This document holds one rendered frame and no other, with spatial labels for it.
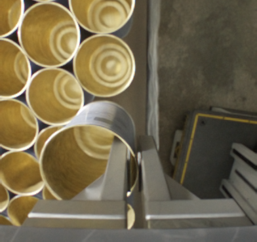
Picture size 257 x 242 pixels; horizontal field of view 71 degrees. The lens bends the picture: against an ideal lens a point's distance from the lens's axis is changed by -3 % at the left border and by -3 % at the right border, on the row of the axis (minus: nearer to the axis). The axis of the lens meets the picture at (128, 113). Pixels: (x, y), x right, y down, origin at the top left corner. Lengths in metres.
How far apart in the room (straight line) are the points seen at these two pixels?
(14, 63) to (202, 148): 1.13
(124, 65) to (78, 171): 0.17
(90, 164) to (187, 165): 1.12
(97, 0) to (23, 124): 0.22
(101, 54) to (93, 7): 0.07
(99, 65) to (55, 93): 0.08
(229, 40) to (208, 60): 0.20
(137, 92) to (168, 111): 1.18
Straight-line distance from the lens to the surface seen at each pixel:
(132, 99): 0.30
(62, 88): 0.31
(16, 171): 0.34
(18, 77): 0.34
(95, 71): 0.29
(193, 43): 1.49
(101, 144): 0.21
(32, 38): 0.27
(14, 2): 0.35
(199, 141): 1.24
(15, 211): 0.36
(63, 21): 0.31
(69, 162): 0.18
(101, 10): 0.30
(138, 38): 0.29
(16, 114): 0.34
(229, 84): 1.60
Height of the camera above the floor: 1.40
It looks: 77 degrees down
